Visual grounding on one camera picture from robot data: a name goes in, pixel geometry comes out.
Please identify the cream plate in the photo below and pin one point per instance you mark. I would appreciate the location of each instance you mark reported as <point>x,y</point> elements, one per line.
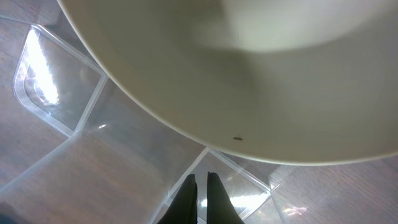
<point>286,82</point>

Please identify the clear plastic storage container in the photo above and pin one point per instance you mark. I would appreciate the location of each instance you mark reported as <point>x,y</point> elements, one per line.
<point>76,149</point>

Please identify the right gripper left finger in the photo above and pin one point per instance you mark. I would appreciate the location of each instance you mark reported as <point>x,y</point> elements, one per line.
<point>183,209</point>

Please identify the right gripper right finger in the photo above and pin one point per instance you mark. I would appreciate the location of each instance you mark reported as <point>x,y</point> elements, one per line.
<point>220,210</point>

